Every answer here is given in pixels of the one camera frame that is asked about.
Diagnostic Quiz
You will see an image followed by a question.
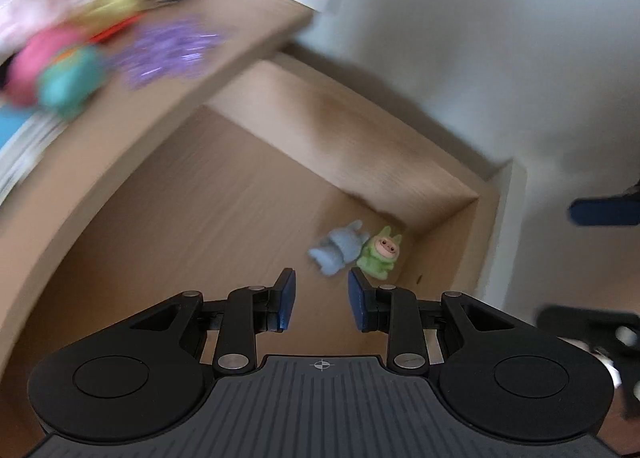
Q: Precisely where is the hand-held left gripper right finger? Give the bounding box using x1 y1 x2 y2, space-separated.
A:
348 268 524 375

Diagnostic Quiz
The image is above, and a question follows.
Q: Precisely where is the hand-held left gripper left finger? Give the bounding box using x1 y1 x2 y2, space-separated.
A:
129 268 297 375

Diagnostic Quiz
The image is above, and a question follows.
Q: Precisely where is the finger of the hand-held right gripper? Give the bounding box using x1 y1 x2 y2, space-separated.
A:
568 177 640 227
536 305 640 421

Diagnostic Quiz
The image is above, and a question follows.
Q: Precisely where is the green toy figure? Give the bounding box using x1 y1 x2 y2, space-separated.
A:
355 225 404 281

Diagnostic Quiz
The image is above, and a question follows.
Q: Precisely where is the blue toy figure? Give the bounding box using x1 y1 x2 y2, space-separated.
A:
307 219 372 280

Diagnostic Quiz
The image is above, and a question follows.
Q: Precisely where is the purple shiny packet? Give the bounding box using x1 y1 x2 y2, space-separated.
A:
116 17 227 90

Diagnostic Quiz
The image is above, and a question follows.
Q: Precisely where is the teal plush toy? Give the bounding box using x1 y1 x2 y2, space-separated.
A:
37 45 110 122

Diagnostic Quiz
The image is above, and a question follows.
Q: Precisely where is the red thin object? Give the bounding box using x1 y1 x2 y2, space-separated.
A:
86 12 147 46

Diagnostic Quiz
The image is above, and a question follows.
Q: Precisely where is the yellow plush toy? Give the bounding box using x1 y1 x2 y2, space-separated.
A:
80 0 147 33

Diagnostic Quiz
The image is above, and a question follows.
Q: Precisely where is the pink plush toy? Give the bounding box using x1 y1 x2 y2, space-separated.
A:
6 24 83 112

